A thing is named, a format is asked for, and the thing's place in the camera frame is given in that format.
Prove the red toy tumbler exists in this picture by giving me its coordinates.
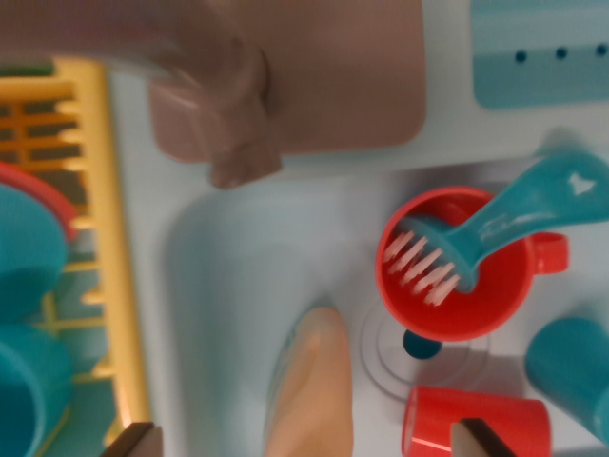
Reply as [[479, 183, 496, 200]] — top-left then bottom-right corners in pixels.
[[401, 385, 553, 457]]

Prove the red toy mug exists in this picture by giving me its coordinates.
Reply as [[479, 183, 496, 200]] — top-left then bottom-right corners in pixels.
[[374, 187, 571, 345]]

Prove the teal toy mug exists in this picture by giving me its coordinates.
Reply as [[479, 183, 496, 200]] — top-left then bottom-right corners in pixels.
[[0, 323, 77, 457]]

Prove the beige toy detergent bottle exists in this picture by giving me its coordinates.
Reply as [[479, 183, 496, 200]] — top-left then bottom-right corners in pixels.
[[264, 306, 357, 457]]

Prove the teal toy tumbler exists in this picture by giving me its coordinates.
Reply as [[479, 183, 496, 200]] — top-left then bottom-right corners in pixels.
[[524, 316, 609, 451]]

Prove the grey-brown toy faucet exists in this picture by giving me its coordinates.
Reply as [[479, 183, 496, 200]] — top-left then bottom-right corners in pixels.
[[0, 0, 285, 190]]

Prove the teal sink drain plug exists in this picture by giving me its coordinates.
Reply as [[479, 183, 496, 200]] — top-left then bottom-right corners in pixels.
[[402, 330, 442, 361]]

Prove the teal dish brush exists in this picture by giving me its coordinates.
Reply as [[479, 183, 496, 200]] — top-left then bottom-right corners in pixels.
[[383, 150, 609, 306]]

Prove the deep teal toy bowl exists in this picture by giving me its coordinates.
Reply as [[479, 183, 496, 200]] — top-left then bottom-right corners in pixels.
[[0, 183, 68, 323]]

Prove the red toy plate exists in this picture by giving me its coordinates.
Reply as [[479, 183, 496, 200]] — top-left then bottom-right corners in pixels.
[[0, 160, 80, 244]]

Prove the yellow plastic dish rack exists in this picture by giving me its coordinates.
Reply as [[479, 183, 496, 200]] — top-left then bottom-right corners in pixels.
[[0, 59, 151, 457]]

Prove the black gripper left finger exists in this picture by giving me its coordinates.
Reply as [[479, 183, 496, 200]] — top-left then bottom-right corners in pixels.
[[102, 421, 165, 457]]

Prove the light blue toy sink unit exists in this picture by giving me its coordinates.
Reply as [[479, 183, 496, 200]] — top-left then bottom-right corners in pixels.
[[0, 0, 609, 457]]

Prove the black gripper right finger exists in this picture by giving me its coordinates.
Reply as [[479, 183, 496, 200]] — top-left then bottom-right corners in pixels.
[[449, 417, 518, 457]]

